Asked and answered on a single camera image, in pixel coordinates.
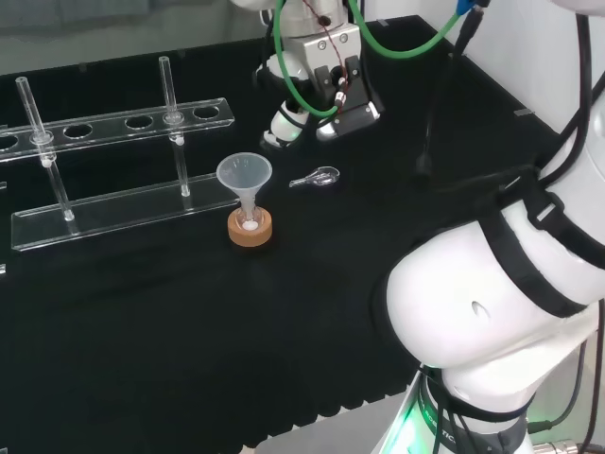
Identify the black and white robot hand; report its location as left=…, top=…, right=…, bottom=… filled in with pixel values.
left=254, top=23, right=387, bottom=148

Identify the clear plastic funnel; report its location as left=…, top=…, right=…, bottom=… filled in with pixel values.
left=216, top=151, right=274, bottom=224

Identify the glass round-bottom flask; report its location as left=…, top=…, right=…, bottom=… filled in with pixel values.
left=235, top=202, right=264, bottom=234

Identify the clear funnel stand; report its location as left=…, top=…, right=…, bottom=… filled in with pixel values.
left=0, top=55, right=241, bottom=253

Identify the black cloth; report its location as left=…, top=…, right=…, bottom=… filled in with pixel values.
left=0, top=13, right=568, bottom=454

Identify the pale board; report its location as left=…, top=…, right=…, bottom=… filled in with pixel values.
left=254, top=391, right=413, bottom=454

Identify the green cable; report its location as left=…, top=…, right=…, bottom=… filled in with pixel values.
left=273, top=0, right=476, bottom=118

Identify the black cable with plug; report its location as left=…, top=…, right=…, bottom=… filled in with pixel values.
left=414, top=0, right=491, bottom=180

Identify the cork ring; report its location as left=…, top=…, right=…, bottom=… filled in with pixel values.
left=227, top=207, right=274, bottom=248

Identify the thin black cable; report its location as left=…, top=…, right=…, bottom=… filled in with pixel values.
left=527, top=340, right=590, bottom=434

